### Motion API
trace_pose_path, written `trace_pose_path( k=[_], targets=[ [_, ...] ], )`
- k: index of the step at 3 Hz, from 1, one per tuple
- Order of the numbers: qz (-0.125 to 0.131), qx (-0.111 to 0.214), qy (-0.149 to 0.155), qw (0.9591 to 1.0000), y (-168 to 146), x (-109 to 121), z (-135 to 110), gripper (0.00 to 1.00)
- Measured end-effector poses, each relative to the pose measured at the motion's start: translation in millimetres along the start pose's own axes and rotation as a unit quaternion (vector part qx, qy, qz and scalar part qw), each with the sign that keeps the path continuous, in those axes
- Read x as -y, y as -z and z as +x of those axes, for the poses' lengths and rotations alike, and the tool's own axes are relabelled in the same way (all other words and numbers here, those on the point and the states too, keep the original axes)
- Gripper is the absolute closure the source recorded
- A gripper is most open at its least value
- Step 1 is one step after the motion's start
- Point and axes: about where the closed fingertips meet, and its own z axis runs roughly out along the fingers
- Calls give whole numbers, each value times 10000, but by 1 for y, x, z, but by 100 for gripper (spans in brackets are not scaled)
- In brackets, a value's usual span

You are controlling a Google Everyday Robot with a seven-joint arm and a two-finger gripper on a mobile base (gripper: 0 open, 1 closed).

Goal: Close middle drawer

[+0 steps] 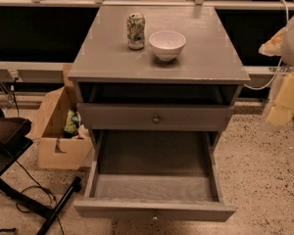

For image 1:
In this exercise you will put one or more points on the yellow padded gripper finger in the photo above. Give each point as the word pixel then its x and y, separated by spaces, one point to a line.
pixel 282 110

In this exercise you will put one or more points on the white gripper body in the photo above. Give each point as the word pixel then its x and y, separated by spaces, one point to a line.
pixel 273 46

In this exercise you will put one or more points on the grey drawer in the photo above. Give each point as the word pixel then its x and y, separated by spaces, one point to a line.
pixel 153 186
pixel 151 117

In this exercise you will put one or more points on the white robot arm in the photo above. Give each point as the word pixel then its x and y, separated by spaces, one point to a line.
pixel 287 56

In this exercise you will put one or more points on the grey wooden drawer cabinet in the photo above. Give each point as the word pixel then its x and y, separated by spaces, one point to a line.
pixel 207 72

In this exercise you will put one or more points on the grey top drawer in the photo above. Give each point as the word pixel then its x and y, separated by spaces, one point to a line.
pixel 151 117

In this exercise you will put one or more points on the white ceramic bowl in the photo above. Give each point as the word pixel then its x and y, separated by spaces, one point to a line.
pixel 167 45

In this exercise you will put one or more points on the green soda can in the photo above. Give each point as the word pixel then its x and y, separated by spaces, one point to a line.
pixel 135 31

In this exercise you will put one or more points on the green snack bag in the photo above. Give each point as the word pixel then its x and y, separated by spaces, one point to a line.
pixel 72 123

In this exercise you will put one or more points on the cardboard box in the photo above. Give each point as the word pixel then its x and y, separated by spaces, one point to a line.
pixel 55 150

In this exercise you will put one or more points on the metal window railing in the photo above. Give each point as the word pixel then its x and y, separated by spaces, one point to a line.
pixel 29 70

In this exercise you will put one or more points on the black office chair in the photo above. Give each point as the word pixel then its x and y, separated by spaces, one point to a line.
pixel 13 143

